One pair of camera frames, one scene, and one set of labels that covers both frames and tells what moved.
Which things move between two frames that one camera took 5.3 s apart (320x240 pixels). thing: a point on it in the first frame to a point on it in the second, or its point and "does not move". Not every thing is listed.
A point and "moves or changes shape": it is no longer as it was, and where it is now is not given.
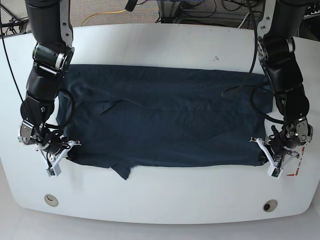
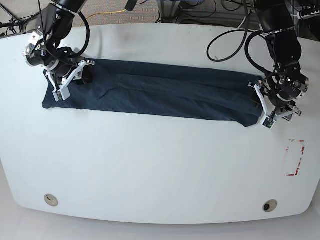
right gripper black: [283, 140] to [278, 97]
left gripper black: [56, 141] to [62, 70]
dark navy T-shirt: [120, 116] moves or changes shape
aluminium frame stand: [168, 9] does not move
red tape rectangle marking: [296, 172] does not move
